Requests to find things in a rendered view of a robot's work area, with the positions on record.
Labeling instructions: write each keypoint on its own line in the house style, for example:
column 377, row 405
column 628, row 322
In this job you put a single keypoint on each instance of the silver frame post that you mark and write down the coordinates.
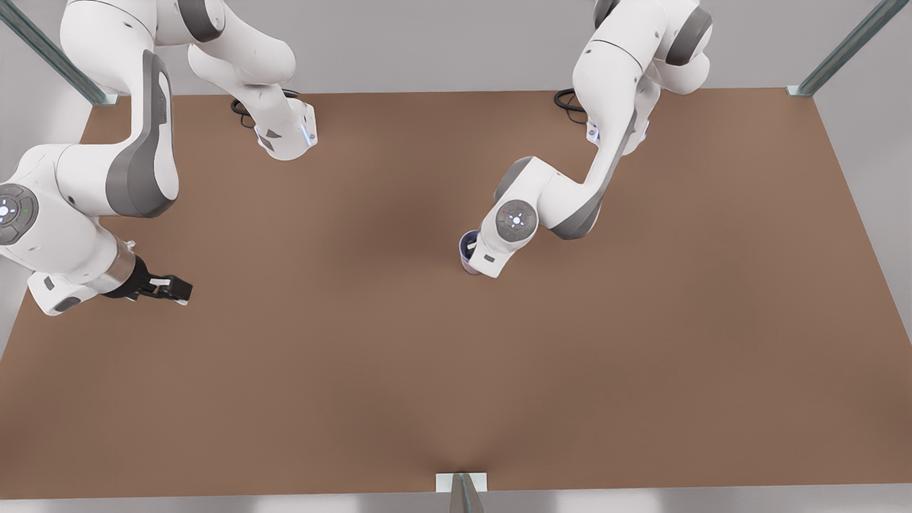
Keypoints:
column 53, row 53
column 464, row 493
column 848, row 46

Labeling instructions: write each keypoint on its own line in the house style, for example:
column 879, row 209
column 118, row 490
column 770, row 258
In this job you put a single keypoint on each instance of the pink cup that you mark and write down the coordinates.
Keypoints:
column 472, row 268

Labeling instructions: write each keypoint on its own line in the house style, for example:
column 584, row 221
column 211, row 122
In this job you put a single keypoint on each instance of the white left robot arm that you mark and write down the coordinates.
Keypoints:
column 613, row 78

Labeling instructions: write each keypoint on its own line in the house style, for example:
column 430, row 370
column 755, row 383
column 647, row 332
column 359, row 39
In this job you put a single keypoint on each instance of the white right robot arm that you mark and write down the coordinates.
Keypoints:
column 142, row 157

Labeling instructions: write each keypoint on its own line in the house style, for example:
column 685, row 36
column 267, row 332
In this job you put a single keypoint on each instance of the purple cup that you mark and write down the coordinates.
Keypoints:
column 466, row 246

